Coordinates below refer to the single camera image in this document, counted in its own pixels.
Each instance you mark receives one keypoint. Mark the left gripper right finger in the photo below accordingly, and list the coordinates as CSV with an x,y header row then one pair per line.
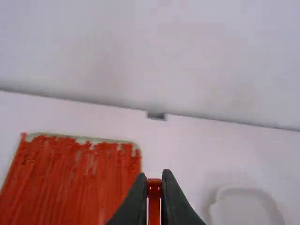
x,y
175,206

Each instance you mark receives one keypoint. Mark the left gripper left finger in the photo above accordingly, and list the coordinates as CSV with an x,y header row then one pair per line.
x,y
133,206

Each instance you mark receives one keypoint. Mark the white dish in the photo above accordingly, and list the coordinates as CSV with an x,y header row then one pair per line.
x,y
246,206

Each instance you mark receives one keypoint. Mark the pale tray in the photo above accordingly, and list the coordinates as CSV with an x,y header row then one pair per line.
x,y
82,138

